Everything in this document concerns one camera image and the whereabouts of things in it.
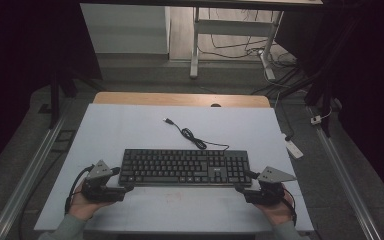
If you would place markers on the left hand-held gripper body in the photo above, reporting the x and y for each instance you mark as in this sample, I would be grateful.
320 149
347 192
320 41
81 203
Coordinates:
100 191

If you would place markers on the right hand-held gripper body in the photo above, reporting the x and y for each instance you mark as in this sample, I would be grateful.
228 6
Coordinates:
266 190

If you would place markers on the black keyboard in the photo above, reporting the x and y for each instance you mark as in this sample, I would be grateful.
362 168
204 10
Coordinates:
180 166

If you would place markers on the person's left hand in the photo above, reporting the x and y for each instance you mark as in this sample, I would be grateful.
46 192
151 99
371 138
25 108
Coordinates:
83 206

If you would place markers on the person's right hand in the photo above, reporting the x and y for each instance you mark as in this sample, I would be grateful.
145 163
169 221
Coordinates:
275 211

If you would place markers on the white power strip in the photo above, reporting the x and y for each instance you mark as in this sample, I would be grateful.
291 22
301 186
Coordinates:
294 148

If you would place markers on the white board table cover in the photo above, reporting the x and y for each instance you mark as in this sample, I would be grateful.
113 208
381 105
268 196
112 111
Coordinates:
140 126

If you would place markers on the small white adapter box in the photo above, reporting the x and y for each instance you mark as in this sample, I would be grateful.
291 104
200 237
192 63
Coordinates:
315 120

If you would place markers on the wooden table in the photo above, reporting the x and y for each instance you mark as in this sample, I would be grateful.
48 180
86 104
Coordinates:
166 99

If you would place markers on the black metal stand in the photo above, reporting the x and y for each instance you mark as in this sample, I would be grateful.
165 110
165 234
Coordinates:
54 100
323 90

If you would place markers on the white cabinet panel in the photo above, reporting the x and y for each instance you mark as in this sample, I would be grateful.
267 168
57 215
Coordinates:
126 30

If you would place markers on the black curtain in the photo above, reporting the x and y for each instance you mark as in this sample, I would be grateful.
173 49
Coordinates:
16 66
363 83

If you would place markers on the aluminium floor rail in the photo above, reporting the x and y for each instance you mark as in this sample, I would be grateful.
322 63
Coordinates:
343 176
26 180

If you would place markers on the white desk frame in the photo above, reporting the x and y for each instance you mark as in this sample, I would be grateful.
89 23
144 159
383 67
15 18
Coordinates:
233 27

